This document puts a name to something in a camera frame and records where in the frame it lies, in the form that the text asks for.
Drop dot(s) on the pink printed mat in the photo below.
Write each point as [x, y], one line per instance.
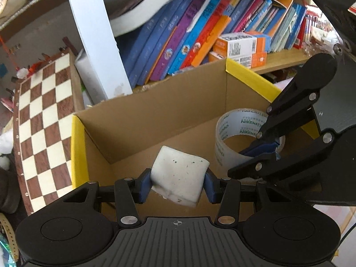
[331, 217]

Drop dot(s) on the brown and cream chessboard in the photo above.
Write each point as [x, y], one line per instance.
[44, 122]

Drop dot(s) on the white foam block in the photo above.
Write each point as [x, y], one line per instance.
[178, 172]

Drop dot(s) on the flat orange carton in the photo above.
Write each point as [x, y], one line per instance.
[256, 59]

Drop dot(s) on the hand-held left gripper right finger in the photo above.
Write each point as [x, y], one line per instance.
[210, 187]

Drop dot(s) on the white fluffy toy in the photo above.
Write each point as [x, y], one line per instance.
[5, 147]

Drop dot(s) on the thick dark-covered book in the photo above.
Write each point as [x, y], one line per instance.
[144, 8]

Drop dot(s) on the cardboard box with yellow tape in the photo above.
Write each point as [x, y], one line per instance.
[155, 116]

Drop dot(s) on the dark round object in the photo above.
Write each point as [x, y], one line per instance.
[9, 192]

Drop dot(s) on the clear packing tape roll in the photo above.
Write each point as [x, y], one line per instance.
[230, 128]

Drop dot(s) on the orange and white carton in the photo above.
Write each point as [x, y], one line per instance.
[242, 43]

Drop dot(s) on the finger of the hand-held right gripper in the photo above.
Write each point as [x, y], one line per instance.
[264, 147]
[278, 164]

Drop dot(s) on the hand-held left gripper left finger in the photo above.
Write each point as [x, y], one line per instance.
[145, 187]

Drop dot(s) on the white shelf upright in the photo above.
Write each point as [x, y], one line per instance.
[94, 33]

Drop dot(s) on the row of colourful books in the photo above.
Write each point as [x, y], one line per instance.
[180, 33]

